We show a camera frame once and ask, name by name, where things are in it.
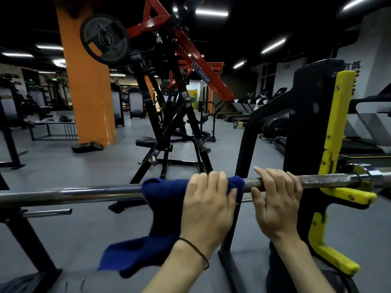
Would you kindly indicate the black weight plate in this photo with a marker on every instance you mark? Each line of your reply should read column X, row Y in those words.
column 105, row 39

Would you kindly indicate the black elliptical trainer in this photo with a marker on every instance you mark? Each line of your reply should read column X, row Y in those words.
column 275, row 128

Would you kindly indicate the yellow green cabinet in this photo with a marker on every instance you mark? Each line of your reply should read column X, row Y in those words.
column 193, row 99

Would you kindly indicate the person's right thumb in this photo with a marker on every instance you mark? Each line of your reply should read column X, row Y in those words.
column 257, row 205

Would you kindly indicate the yellow plastic rack guard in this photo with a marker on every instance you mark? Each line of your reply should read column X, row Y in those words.
column 337, row 118

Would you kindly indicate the person's left thumb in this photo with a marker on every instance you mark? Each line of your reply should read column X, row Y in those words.
column 233, row 197

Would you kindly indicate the red and black lever machine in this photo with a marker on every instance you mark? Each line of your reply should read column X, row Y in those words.
column 174, row 103

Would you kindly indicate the weight plates on floor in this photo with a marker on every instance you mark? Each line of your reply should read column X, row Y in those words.
column 88, row 147

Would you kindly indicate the black treadmill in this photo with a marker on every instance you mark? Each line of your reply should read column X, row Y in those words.
column 366, row 131

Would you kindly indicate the row of treadmills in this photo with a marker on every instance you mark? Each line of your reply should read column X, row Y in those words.
column 247, row 105

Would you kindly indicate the blue cloth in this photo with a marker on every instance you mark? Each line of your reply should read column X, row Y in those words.
column 158, row 216

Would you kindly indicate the person's right forearm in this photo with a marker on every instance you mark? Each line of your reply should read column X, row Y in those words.
column 301, row 265

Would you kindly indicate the orange pillar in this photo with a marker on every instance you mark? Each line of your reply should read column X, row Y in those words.
column 88, row 103

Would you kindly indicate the person's left forearm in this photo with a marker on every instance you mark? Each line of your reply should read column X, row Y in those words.
column 177, row 271

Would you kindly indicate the person's right hand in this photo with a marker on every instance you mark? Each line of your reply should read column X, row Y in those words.
column 276, row 210

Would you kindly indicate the person's left little finger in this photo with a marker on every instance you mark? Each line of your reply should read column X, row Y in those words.
column 191, row 187

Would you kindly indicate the black low metal rack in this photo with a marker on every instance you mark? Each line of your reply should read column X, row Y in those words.
column 52, row 129

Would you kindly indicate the person's left middle finger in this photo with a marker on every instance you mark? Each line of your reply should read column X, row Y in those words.
column 213, row 183

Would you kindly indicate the person's left hand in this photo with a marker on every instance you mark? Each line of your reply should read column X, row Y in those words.
column 206, row 215

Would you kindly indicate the black rack upright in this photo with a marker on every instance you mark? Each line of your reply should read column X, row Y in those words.
column 308, row 118

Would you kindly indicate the black weight stack machine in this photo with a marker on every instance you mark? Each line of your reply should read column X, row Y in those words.
column 9, row 118
column 136, row 103
column 117, row 105

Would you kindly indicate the person's right middle finger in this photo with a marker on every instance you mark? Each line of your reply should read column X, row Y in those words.
column 279, row 180

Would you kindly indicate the steel barbell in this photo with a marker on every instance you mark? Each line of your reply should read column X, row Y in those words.
column 91, row 193

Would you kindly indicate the person's right little finger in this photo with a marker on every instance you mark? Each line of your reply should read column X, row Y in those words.
column 298, row 188

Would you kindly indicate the yellow bucket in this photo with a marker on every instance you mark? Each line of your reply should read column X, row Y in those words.
column 240, row 125

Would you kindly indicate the black rack post with peg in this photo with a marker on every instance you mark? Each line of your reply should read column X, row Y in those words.
column 27, row 238

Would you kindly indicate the ceiling strip light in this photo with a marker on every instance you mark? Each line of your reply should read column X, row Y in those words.
column 273, row 45
column 239, row 64
column 211, row 12
column 356, row 2

